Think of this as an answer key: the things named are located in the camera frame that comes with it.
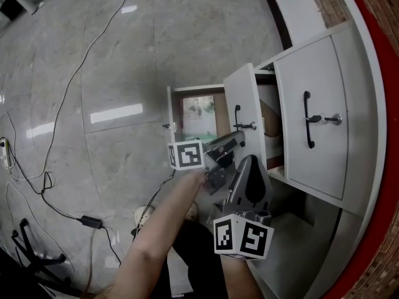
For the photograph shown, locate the green photo-cover book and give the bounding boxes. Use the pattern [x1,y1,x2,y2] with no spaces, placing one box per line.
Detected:
[181,95,218,142]

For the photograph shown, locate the person's right forearm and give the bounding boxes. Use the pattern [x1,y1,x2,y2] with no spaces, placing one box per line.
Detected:
[219,255,266,299]

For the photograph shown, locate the thin white cable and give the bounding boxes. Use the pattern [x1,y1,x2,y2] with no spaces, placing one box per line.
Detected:
[4,112,77,280]

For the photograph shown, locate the person's black trousers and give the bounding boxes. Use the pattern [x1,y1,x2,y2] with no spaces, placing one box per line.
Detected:
[157,219,230,299]

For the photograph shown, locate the person's left forearm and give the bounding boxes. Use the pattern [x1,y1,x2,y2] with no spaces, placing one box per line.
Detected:
[105,169,208,299]

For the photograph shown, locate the black power adapter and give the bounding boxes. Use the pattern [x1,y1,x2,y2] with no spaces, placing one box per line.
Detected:
[80,215,103,230]

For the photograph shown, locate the black waste bin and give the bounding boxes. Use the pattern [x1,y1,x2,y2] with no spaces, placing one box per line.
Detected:
[0,0,24,21]

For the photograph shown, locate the person's left shoe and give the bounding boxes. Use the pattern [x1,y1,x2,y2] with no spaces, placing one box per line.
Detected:
[134,204,156,230]

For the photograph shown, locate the person's right shoe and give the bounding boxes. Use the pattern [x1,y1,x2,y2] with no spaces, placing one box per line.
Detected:
[186,202,199,222]

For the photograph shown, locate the long white extension cable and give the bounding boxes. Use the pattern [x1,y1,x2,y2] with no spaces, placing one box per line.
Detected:
[7,0,140,182]

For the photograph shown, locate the white top drawer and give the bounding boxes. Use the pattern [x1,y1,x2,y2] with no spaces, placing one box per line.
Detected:
[274,35,350,201]

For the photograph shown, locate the white bottom drawer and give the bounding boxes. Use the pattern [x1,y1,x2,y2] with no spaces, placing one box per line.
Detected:
[166,84,230,146]

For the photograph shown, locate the person's shoe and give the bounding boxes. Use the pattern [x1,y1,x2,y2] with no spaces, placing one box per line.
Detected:
[186,202,199,222]
[134,204,156,230]

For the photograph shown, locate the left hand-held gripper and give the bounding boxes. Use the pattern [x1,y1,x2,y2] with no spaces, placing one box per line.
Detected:
[167,131,246,196]

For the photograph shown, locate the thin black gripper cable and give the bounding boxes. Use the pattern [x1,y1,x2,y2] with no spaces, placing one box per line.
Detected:
[130,169,177,239]

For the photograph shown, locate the black office chair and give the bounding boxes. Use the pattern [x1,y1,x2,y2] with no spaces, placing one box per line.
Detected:
[0,218,82,299]

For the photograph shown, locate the white cabinet with red top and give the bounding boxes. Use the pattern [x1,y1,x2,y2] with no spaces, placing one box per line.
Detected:
[249,0,399,299]

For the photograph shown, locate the black power cable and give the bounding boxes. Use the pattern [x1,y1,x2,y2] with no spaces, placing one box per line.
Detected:
[6,140,122,267]

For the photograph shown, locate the white power strip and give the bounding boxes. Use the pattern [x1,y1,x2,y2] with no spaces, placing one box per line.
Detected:
[0,136,10,168]

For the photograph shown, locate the white drawer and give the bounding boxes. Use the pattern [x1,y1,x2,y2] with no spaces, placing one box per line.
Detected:
[166,84,230,146]
[223,62,286,174]
[274,35,350,201]

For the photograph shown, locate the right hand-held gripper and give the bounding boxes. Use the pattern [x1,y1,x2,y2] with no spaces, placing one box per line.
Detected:
[213,154,275,261]

